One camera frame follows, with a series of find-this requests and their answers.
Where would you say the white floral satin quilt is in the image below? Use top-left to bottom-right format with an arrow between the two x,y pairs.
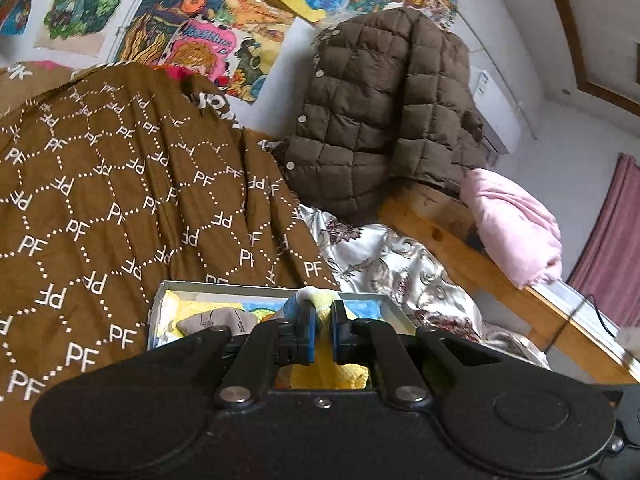
294,205 -> 549,368

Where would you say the grey brown soft hat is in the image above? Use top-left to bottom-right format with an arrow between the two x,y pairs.
177,307 -> 259,336

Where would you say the brown quilted puffer jacket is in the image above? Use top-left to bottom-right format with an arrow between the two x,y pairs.
284,8 -> 485,219

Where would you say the white air conditioner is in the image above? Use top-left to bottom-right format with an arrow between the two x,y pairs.
470,66 -> 522,155

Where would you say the orange landscape poster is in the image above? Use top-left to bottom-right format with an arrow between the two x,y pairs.
216,0 -> 295,103

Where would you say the striped yellow knit hat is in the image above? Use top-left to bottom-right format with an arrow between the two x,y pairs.
269,286 -> 369,390

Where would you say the brown PF patterned quilt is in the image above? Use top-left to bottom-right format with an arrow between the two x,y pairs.
1,62 -> 334,464

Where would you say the small folded paper picture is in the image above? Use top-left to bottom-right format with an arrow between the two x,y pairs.
0,0 -> 32,36

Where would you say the blonde anime character poster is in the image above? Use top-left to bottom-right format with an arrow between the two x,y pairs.
35,0 -> 122,58

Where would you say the colourful striped bed sheet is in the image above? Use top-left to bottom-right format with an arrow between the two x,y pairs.
0,452 -> 47,480

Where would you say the pink window curtain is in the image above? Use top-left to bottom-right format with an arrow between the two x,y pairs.
568,154 -> 640,327

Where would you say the black cable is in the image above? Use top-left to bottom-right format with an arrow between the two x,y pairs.
546,291 -> 622,356

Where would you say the pink comic character poster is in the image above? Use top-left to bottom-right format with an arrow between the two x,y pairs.
158,16 -> 254,90

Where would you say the dark swirl fire poster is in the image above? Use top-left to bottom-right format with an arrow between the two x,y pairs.
113,0 -> 224,66

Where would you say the pink folded blanket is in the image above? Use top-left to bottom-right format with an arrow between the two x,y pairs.
460,169 -> 562,289

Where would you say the metal tray with colourful picture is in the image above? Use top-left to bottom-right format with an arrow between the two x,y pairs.
146,281 -> 416,350

